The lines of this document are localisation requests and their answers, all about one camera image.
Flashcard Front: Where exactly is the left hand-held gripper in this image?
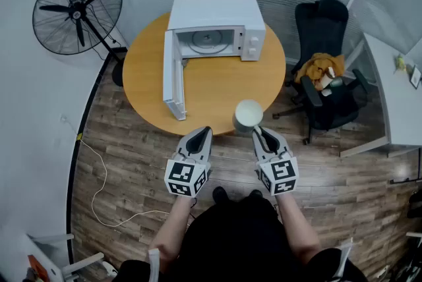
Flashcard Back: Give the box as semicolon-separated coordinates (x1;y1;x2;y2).
164;126;214;198

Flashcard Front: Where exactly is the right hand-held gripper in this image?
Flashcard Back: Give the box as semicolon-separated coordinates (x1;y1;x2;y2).
252;127;300;196

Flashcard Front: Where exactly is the white microwave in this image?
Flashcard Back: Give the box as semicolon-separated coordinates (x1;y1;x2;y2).
162;0;267;121

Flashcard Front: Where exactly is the person's right forearm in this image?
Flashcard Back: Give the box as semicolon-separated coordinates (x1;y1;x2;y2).
276;191;322;266

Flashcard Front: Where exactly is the person's left forearm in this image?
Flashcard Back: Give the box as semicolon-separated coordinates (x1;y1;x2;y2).
148;195;198;272

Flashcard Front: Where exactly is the person's black left shoe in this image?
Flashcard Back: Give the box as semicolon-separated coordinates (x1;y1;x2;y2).
212;186;229;206

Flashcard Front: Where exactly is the orange cloth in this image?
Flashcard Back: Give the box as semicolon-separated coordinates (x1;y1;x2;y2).
293;52;346;91

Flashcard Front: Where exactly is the person's black clothing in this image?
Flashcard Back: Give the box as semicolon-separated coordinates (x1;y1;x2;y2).
113;194;367;282

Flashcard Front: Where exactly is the white desk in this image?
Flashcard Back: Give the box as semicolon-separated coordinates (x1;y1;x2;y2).
339;32;422;158

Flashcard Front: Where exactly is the black office chair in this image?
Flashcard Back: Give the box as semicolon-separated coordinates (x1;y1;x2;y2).
272;0;372;146

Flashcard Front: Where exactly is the white slipper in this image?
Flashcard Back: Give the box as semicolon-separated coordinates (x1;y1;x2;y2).
100;260;119;278

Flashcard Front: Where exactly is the black bag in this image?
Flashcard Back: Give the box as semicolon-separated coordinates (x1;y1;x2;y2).
406;190;422;219

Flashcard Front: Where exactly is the black standing fan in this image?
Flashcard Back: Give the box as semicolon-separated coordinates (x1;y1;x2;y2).
32;0;125;88

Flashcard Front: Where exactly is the white metal rack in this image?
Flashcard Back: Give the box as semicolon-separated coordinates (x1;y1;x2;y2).
25;233;106;282

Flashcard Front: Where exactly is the black and grey equipment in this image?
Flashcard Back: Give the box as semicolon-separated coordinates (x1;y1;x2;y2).
391;231;422;282

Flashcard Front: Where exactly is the orange box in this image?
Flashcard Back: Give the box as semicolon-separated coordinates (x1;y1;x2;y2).
27;254;43;282

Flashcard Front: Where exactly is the white floor cable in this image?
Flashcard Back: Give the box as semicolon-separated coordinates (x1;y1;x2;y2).
78;138;171;228

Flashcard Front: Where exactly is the white left shoulder strap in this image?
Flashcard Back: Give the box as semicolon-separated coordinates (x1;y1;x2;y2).
148;248;161;282

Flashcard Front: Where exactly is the white shoulder strap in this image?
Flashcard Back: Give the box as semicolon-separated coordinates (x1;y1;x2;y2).
332;237;354;279
148;248;161;282

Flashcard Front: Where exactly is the white right shoulder strap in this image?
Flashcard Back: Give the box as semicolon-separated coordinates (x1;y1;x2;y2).
332;237;354;279

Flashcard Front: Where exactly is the black picture frame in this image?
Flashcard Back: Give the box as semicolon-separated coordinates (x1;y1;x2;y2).
409;65;422;90

